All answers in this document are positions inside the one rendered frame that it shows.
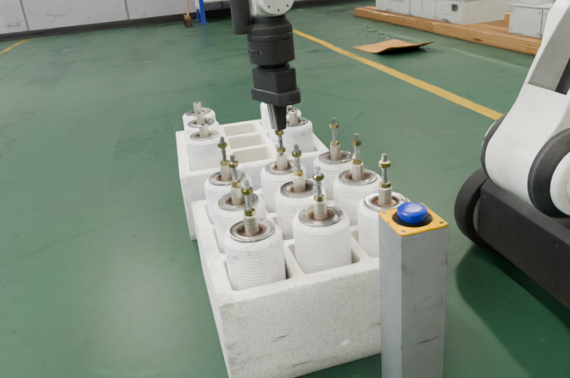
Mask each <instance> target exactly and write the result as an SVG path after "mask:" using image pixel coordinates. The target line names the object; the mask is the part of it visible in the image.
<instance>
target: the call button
mask: <svg viewBox="0 0 570 378"><path fill-rule="evenodd" d="M397 215H398V216H399V217H400V219H401V220H403V221H404V222H407V223H419V222H421V221H423V220H424V218H425V217H426V216H427V215H428V209H427V207H426V206H424V205H423V204H421V203H415V202H408V203H402V204H401V205H399V206H398V208H397Z"/></svg>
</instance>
